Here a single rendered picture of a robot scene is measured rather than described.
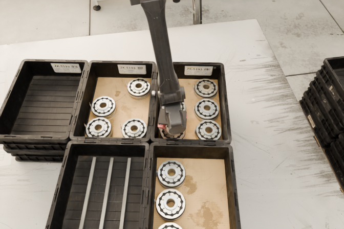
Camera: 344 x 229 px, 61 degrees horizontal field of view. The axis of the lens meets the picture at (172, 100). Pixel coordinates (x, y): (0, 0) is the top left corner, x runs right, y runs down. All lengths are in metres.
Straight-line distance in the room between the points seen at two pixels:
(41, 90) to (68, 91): 0.12
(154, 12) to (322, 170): 1.00
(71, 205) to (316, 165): 1.01
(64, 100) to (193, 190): 0.69
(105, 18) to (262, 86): 1.95
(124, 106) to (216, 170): 0.48
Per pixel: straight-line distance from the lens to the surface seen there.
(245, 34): 1.82
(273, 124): 1.45
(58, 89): 1.42
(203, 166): 1.14
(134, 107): 1.27
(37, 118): 1.36
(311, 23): 3.24
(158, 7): 0.73
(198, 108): 1.23
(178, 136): 1.16
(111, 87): 1.36
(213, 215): 1.09
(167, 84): 0.88
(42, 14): 3.32
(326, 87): 2.00
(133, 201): 1.10
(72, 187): 1.16
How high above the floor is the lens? 1.88
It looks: 55 degrees down
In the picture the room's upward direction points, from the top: straight up
